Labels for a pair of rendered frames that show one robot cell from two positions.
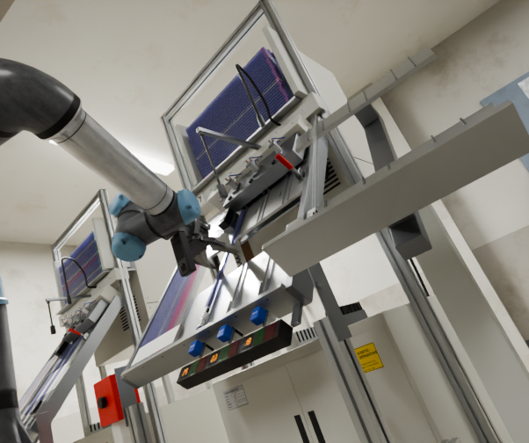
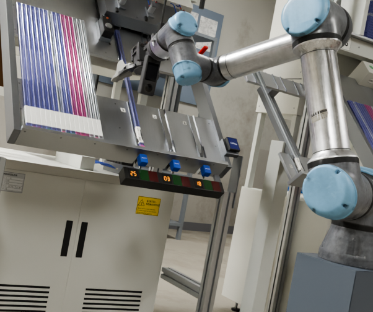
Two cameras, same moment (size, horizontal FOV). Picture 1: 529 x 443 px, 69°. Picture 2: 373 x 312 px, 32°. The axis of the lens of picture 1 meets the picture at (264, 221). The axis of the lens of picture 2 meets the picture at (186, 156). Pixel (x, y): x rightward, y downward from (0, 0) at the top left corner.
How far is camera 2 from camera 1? 1.92 m
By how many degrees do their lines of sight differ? 68
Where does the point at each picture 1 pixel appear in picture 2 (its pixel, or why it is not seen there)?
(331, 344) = (224, 207)
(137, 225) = (206, 69)
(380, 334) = (168, 196)
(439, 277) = (276, 203)
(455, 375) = not seen: hidden behind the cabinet
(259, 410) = (31, 203)
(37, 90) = not seen: hidden behind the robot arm
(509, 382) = (269, 252)
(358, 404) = (222, 240)
